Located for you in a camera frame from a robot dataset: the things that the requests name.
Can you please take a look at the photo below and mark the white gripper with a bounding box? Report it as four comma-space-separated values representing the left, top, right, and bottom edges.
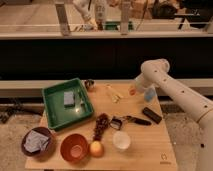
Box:
134, 74, 153, 93

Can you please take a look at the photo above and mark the orange bowl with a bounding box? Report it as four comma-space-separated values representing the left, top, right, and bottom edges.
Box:
60, 133, 89, 163

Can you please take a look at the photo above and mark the green plastic tray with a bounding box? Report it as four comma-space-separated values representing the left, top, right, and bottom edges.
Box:
42, 78, 94, 131

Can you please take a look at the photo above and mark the small orange pepper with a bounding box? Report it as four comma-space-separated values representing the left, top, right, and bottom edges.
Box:
129, 85, 136, 96

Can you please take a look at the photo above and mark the small dark round object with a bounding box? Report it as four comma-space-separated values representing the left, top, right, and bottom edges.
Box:
84, 79, 95, 91

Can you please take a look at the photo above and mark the yellow orange fruit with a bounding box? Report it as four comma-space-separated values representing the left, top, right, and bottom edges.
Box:
90, 141, 104, 157

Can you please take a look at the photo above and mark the grey sponge block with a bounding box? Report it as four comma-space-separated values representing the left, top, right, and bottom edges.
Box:
64, 91, 75, 106

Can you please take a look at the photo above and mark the dark red grape bunch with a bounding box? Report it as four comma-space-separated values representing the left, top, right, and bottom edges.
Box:
93, 113, 109, 141

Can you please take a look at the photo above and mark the small black metal clip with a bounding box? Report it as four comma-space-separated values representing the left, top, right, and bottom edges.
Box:
109, 116, 123, 130

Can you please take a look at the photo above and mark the black handled tool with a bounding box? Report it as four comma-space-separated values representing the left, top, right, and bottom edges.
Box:
126, 116, 152, 126

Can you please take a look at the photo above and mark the black rectangular box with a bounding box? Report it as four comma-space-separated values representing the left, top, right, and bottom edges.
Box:
142, 107, 162, 124

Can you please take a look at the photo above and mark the wooden board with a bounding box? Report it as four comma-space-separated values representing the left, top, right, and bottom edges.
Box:
25, 83, 177, 171

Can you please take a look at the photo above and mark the white paper cup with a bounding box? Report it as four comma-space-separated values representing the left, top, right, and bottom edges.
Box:
112, 131, 131, 151

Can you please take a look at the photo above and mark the crumpled grey cloth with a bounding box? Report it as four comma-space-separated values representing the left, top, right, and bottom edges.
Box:
24, 130, 49, 153

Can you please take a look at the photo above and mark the dark brown bowl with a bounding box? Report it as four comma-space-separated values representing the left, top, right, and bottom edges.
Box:
21, 127, 55, 157

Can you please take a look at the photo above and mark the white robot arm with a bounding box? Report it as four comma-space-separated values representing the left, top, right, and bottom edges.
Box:
134, 59, 213, 171

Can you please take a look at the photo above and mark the pale yellow plastic piece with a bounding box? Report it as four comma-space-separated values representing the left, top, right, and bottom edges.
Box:
106, 85, 123, 103

